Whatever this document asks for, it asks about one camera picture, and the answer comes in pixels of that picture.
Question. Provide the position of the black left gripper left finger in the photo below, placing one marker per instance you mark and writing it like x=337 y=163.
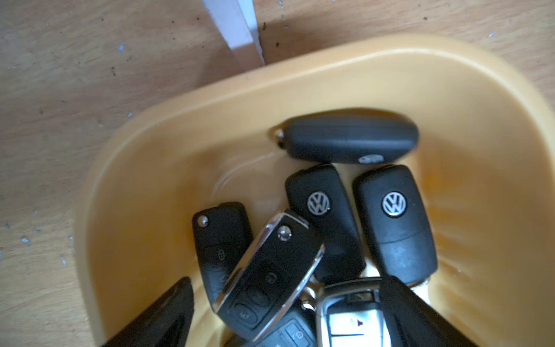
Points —
x=158 y=316

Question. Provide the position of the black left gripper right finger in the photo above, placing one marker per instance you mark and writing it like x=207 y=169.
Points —
x=412 y=322

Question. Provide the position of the black car key with ring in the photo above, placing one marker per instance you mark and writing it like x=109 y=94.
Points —
x=349 y=314

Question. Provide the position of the yellow storage tray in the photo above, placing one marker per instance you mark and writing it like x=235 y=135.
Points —
x=484 y=166

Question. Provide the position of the black flip car key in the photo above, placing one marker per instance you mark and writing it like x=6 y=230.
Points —
x=350 y=136

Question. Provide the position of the white metal shelf rack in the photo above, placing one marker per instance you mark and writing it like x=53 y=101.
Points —
x=237 y=23

